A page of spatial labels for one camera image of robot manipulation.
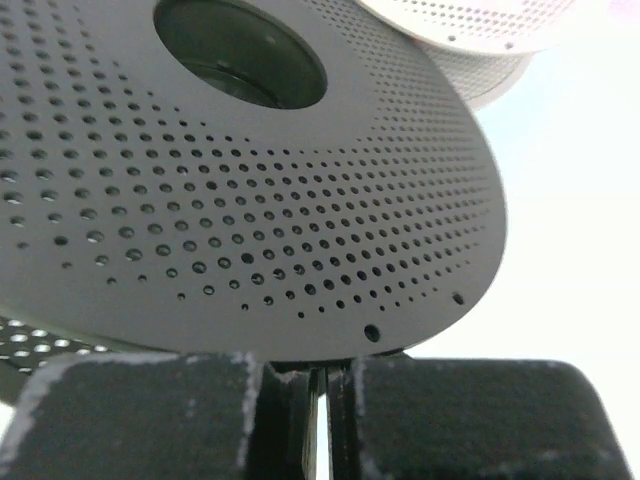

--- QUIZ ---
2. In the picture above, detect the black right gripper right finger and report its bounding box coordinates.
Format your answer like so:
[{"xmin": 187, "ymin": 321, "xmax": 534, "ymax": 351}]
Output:
[{"xmin": 326, "ymin": 357, "xmax": 631, "ymax": 479}]

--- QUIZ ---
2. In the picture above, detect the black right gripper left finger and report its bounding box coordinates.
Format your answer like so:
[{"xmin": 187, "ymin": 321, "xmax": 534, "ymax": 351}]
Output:
[{"xmin": 1, "ymin": 353, "xmax": 318, "ymax": 479}]

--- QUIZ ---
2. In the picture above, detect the black filament spool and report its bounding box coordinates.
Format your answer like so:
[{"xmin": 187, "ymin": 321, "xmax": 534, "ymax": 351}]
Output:
[{"xmin": 1, "ymin": 1, "xmax": 506, "ymax": 378}]

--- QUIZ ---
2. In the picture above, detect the white perforated filament spool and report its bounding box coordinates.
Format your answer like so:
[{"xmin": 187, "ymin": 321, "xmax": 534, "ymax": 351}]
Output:
[{"xmin": 359, "ymin": 0, "xmax": 581, "ymax": 110}]

